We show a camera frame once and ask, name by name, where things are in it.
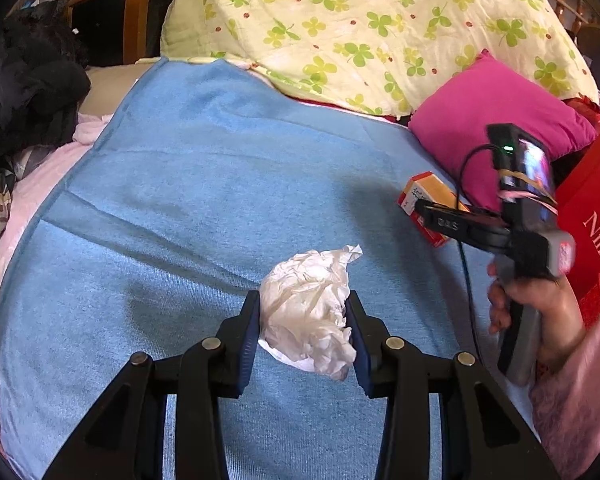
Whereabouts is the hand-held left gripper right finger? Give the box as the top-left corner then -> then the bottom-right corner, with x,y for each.
345,290 -> 563,480

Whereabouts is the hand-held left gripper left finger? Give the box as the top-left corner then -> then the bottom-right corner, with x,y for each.
42,290 -> 262,480

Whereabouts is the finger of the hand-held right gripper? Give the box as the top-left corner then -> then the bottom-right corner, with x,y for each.
414,199 -> 511,252

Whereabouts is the small orange box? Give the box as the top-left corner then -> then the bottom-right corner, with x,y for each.
397,172 -> 471,248

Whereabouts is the white paper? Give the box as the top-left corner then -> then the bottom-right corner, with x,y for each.
257,244 -> 363,381

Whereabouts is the person's right hand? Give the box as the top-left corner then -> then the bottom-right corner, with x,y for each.
486,260 -> 588,366

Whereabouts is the red printed shopping bag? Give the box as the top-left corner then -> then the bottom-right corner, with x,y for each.
555,127 -> 600,331

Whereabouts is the magenta pillow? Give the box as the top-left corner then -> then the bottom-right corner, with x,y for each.
409,50 -> 598,211

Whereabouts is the blue blanket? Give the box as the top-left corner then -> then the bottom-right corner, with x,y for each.
0,57 -> 536,480

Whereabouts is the clover print quilt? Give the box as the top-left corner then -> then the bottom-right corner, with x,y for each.
160,0 -> 600,116

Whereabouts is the beige pillow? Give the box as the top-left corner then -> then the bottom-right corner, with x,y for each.
80,62 -> 151,116

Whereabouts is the black cloth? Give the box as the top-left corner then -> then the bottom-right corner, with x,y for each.
0,7 -> 92,171

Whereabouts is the black cable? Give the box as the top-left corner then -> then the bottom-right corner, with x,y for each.
455,145 -> 501,376

